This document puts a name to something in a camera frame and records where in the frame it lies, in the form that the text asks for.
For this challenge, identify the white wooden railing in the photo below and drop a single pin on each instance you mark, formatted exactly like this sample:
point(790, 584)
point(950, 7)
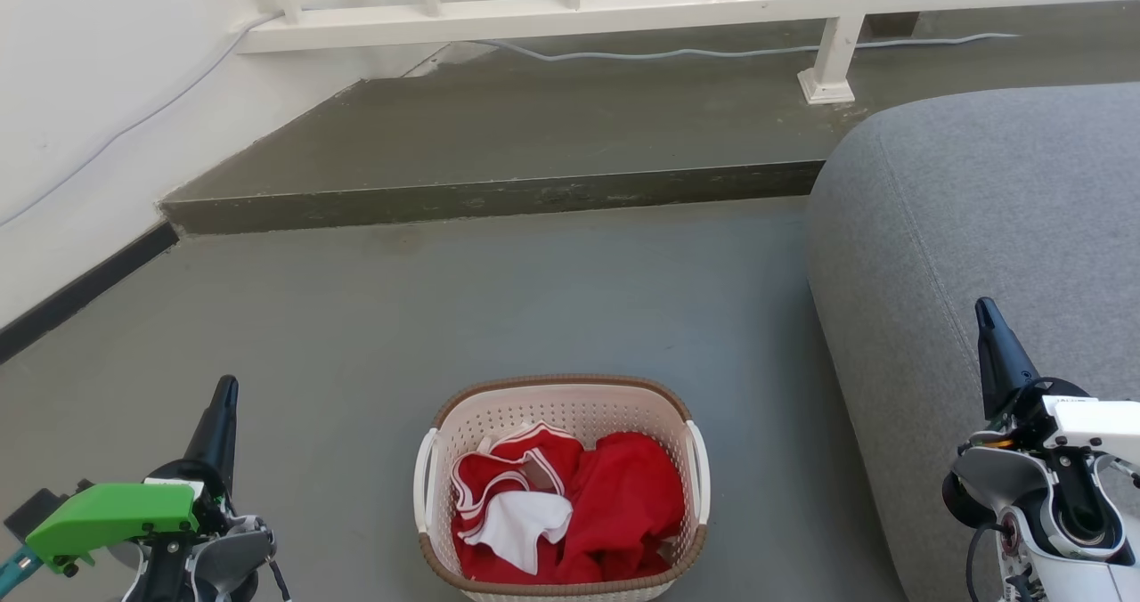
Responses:
point(552, 5)

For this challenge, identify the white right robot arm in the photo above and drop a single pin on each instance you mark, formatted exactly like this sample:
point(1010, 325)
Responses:
point(1104, 575)

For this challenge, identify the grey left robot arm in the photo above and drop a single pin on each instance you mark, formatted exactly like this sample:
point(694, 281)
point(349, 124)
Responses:
point(223, 557)

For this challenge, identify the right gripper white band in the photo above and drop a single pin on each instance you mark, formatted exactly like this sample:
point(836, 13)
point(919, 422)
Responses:
point(1006, 482)

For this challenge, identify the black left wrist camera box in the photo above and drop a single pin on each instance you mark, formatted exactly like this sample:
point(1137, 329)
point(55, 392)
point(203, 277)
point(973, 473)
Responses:
point(31, 513)

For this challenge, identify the plain red garment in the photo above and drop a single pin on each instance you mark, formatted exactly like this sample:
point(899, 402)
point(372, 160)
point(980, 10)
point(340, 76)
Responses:
point(628, 495)

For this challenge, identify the grey fabric sofa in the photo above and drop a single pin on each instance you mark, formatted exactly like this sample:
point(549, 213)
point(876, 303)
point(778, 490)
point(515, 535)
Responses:
point(980, 210)

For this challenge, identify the red garment with white trim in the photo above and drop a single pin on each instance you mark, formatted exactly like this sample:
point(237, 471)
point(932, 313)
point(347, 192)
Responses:
point(525, 455)

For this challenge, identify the cream perforated laundry basket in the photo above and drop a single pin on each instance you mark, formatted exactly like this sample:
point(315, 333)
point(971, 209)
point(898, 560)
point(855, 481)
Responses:
point(570, 406)

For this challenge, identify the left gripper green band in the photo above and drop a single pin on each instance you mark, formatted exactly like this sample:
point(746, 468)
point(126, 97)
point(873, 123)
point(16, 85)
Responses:
point(116, 508)

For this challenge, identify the black baseboard strip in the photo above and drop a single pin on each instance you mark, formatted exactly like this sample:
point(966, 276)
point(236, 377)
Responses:
point(80, 288)

